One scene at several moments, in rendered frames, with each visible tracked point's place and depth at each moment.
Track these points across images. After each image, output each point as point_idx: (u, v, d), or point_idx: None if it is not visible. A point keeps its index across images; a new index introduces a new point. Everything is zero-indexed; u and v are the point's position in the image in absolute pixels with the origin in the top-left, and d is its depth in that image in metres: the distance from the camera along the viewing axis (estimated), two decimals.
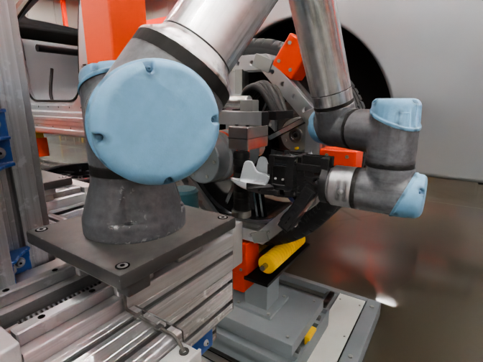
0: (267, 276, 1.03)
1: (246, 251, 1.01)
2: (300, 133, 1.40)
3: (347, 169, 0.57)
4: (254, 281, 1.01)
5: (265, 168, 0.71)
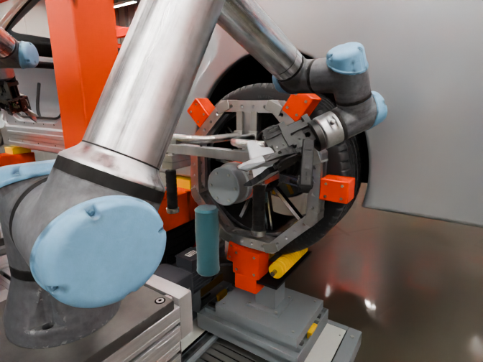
0: (276, 281, 1.23)
1: (259, 259, 1.20)
2: None
3: (323, 113, 0.73)
4: (265, 284, 1.21)
5: None
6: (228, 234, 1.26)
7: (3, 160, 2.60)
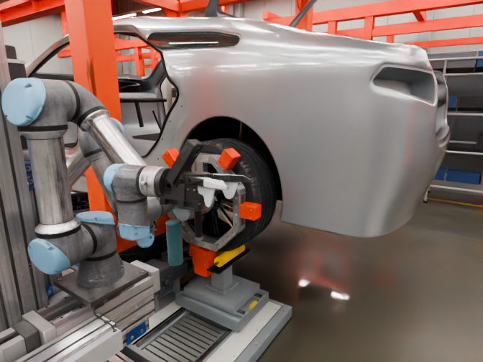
0: (219, 268, 1.88)
1: (208, 254, 1.85)
2: None
3: (149, 196, 0.79)
4: (212, 271, 1.86)
5: None
6: (189, 238, 1.92)
7: None
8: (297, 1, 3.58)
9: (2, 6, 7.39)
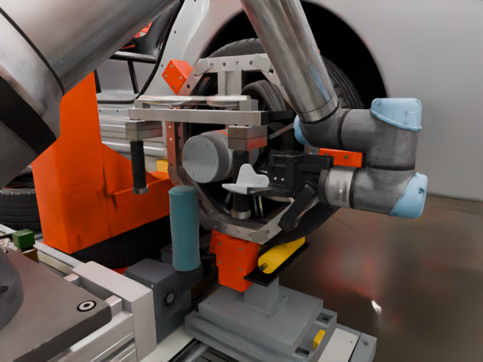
0: (267, 276, 1.03)
1: (246, 251, 1.01)
2: (279, 139, 1.17)
3: (347, 169, 0.57)
4: (254, 281, 1.01)
5: None
6: (211, 221, 1.07)
7: None
8: None
9: None
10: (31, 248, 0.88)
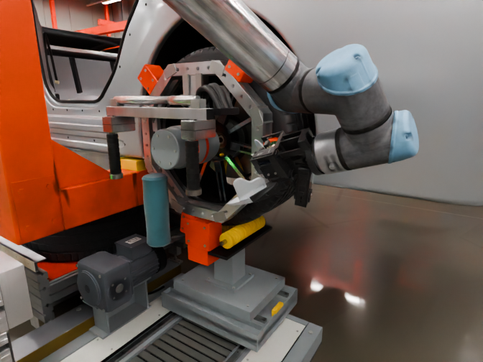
0: (228, 252, 1.19)
1: (209, 229, 1.17)
2: (224, 137, 1.23)
3: (327, 140, 0.54)
4: (216, 255, 1.18)
5: None
6: (180, 205, 1.23)
7: None
8: None
9: None
10: None
